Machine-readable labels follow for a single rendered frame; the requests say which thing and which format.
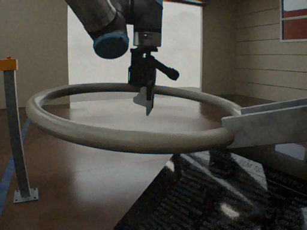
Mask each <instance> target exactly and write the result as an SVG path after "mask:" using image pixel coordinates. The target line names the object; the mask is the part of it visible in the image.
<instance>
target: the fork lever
mask: <svg viewBox="0 0 307 230"><path fill-rule="evenodd" d="M240 112H241V115H238V116H231V117H223V118H222V119H221V120H222V127H227V128H230V129H231V130H232V131H233V133H234V136H235V138H234V142H233V143H232V144H230V145H228V146H227V147H226V148H227V149H235V148H245V147H258V146H268V145H278V144H288V143H297V142H307V97H304V98H297V99H291V100H288V101H279V102H273V103H270V104H261V105H255V106H250V107H243V108H241V109H240Z"/></svg>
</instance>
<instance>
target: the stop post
mask: <svg viewBox="0 0 307 230"><path fill-rule="evenodd" d="M17 61H18V59H10V58H6V59H0V71H3V73H4V88H5V90H4V92H5V103H6V108H7V119H8V128H9V135H10V143H11V150H12V154H13V159H14V166H15V170H16V177H17V181H18V185H19V190H17V191H15V194H14V202H13V204H15V203H21V202H29V201H36V200H38V188H33V189H32V188H31V189H30V185H29V182H28V173H27V170H26V164H25V155H24V151H23V143H22V135H21V128H20V120H19V112H18V102H17V89H16V72H15V70H18V62H17Z"/></svg>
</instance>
